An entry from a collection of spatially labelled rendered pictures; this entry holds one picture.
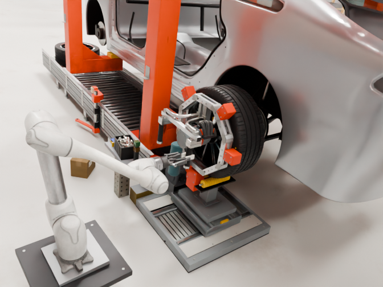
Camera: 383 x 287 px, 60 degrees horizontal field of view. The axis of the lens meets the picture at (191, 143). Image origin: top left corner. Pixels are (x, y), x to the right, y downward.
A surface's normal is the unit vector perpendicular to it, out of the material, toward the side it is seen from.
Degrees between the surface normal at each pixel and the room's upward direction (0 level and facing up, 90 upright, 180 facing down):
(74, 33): 90
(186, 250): 0
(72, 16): 90
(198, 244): 0
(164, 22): 90
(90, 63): 90
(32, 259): 0
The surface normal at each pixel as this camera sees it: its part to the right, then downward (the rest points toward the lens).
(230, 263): 0.13, -0.87
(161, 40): 0.58, 0.46
